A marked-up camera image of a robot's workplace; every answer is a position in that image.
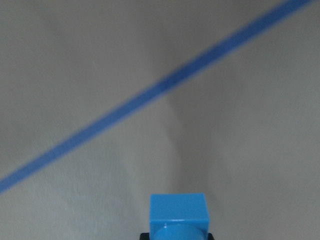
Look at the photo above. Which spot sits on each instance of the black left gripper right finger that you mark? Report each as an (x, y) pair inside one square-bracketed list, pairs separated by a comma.
[(210, 236)]

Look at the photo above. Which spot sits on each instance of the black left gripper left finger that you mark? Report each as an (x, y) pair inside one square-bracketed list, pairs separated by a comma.
[(144, 236)]

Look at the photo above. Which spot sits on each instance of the small blue toy block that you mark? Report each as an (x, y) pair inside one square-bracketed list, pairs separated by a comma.
[(181, 216)]

